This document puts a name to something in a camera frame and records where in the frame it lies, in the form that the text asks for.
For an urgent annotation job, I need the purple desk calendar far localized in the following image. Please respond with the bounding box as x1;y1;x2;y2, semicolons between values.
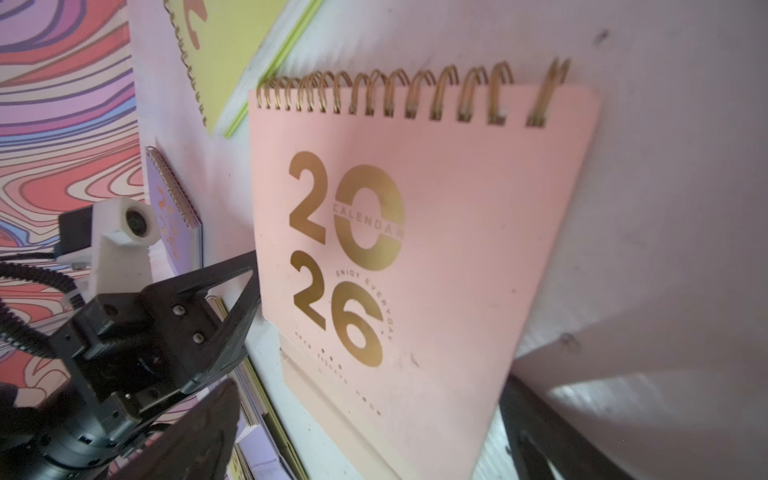
145;146;203;275

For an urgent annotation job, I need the green desk calendar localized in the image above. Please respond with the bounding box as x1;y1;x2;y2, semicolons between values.
163;0;323;138

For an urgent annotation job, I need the pink desk calendar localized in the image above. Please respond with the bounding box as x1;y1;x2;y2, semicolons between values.
248;59;600;479

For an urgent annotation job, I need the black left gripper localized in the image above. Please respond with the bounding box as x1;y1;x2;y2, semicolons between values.
1;251;261;479

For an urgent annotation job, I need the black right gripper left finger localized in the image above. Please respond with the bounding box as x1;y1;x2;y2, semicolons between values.
112;379;240;479

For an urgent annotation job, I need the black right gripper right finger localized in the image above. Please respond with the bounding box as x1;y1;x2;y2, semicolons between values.
499;375;631;479

